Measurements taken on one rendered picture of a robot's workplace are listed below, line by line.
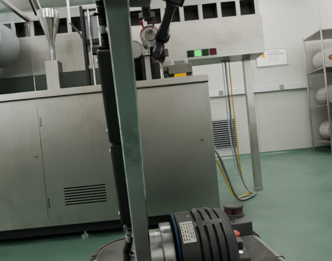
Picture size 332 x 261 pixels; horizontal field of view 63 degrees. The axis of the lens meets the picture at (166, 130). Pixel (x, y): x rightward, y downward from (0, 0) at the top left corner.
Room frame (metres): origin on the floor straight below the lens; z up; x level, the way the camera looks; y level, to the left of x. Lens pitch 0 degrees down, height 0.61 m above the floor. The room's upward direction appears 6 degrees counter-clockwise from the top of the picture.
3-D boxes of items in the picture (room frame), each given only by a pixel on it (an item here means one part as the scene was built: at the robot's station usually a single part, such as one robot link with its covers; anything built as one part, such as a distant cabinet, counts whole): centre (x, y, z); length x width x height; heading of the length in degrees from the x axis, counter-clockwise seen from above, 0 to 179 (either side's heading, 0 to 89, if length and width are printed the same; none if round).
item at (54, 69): (1.98, 0.76, 1.18); 0.14 x 0.14 x 0.57
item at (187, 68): (2.04, -0.14, 1.00); 0.40 x 0.16 x 0.06; 0
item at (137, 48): (2.00, 0.16, 1.17); 0.26 x 0.12 x 0.12; 0
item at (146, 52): (1.84, 0.08, 1.05); 0.06 x 0.05 x 0.31; 0
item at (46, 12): (1.98, 0.76, 1.50); 0.14 x 0.14 x 0.06
